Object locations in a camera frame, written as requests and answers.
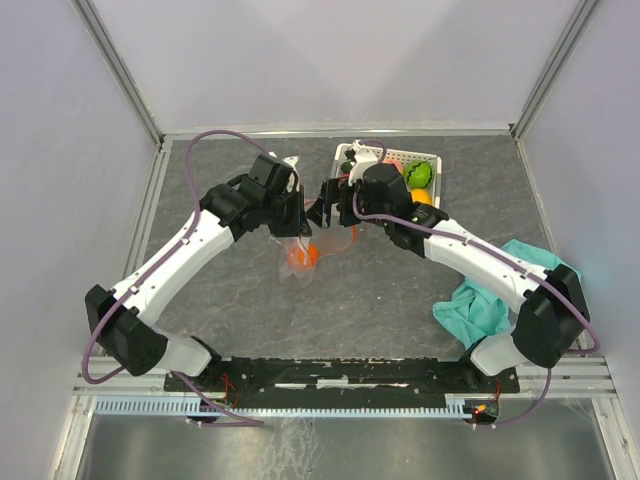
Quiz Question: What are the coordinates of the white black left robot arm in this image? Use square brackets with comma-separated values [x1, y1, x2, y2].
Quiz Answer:
[85, 154, 310, 390]

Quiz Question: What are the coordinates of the light blue cable duct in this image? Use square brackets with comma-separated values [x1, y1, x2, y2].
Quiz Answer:
[93, 394, 481, 416]

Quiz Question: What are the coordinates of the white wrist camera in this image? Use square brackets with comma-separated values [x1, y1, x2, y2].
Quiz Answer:
[345, 140, 379, 186]
[283, 156, 299, 192]

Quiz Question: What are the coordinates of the white perforated plastic basket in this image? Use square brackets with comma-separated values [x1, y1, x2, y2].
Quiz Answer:
[333, 143, 444, 211]

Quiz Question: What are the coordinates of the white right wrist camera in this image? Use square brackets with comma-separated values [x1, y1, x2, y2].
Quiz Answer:
[345, 140, 379, 186]

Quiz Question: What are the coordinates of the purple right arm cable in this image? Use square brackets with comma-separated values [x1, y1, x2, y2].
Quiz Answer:
[349, 138, 603, 430]

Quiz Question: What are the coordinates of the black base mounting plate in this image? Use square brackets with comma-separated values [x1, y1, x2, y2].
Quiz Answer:
[190, 357, 520, 410]

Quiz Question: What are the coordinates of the toy orange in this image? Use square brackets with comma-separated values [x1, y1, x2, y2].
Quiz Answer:
[286, 243, 319, 272]

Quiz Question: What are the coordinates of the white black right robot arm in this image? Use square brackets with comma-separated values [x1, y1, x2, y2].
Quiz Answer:
[306, 164, 590, 391]

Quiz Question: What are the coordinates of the teal cloth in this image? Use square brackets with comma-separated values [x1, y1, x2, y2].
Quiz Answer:
[432, 239, 569, 349]

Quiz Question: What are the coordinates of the yellow toy lemon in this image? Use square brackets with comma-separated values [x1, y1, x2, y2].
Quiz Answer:
[410, 188, 432, 205]

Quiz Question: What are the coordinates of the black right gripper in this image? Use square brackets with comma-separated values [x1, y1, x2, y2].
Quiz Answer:
[307, 177, 390, 230]

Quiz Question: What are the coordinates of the green toy watermelon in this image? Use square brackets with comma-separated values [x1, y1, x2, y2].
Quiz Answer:
[403, 161, 433, 189]

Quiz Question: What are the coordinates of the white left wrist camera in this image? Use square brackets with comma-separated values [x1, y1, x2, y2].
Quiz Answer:
[283, 156, 299, 192]

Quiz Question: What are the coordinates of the toy peach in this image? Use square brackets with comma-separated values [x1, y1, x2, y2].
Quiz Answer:
[389, 161, 404, 175]

